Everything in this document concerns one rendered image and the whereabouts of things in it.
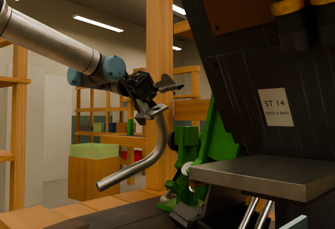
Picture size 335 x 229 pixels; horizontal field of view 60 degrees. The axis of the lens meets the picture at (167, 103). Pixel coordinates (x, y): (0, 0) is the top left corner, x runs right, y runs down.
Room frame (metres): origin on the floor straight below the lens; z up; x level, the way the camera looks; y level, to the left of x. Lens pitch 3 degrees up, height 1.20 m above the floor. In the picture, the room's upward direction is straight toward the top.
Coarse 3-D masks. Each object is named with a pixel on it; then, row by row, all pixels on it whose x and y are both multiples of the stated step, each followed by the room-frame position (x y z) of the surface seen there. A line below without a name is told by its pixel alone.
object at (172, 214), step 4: (172, 212) 0.69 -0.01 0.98; (172, 216) 0.68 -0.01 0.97; (176, 216) 0.68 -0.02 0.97; (172, 220) 0.69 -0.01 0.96; (176, 220) 0.67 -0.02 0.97; (180, 220) 0.67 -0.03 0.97; (184, 220) 0.66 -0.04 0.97; (176, 224) 0.69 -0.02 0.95; (180, 224) 0.66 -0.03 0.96; (184, 224) 0.65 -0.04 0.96; (180, 228) 0.69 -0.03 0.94; (184, 228) 0.66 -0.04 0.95
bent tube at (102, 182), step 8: (160, 104) 0.84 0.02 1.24; (152, 112) 0.81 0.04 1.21; (160, 112) 0.81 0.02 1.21; (160, 120) 0.82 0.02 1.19; (160, 128) 0.84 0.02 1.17; (160, 136) 0.85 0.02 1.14; (160, 144) 0.85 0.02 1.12; (152, 152) 0.86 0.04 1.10; (160, 152) 0.86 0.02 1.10; (144, 160) 0.84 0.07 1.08; (152, 160) 0.85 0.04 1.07; (128, 168) 0.82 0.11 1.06; (136, 168) 0.82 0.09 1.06; (144, 168) 0.84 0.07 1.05; (112, 176) 0.80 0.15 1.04; (120, 176) 0.80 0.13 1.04; (128, 176) 0.81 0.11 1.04; (96, 184) 0.80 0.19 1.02; (104, 184) 0.78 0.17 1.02; (112, 184) 0.79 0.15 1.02
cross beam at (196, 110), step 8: (176, 104) 1.32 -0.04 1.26; (184, 104) 1.28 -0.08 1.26; (192, 104) 1.25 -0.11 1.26; (200, 104) 1.22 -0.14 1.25; (208, 104) 1.19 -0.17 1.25; (176, 112) 1.32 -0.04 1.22; (184, 112) 1.28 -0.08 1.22; (192, 112) 1.25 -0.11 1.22; (200, 112) 1.22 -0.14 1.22; (200, 120) 1.22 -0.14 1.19
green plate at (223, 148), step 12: (216, 108) 0.61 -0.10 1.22; (216, 120) 0.61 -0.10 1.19; (204, 132) 0.62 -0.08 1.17; (216, 132) 0.61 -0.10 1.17; (204, 144) 0.62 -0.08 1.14; (216, 144) 0.61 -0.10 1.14; (228, 144) 0.59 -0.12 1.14; (204, 156) 0.62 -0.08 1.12; (216, 156) 0.61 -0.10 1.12; (228, 156) 0.59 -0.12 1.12; (240, 156) 0.59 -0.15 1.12
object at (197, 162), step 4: (196, 160) 0.63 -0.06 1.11; (200, 160) 0.62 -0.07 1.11; (192, 164) 0.62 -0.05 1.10; (196, 164) 0.62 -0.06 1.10; (188, 168) 0.62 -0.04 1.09; (188, 172) 0.61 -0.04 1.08; (188, 176) 0.62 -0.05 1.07; (196, 188) 0.64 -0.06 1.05; (200, 188) 0.64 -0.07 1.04; (204, 188) 0.65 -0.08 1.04; (196, 192) 0.65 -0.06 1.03; (200, 192) 0.65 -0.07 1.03; (204, 192) 0.66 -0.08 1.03; (200, 196) 0.65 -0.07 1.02; (204, 196) 0.66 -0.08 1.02
